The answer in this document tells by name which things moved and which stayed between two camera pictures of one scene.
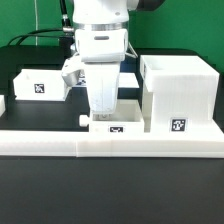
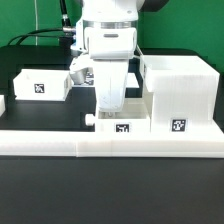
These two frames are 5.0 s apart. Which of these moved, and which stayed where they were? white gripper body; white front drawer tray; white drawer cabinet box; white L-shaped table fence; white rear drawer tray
Moved: white front drawer tray; white gripper body
Stayed: white drawer cabinet box; white L-shaped table fence; white rear drawer tray
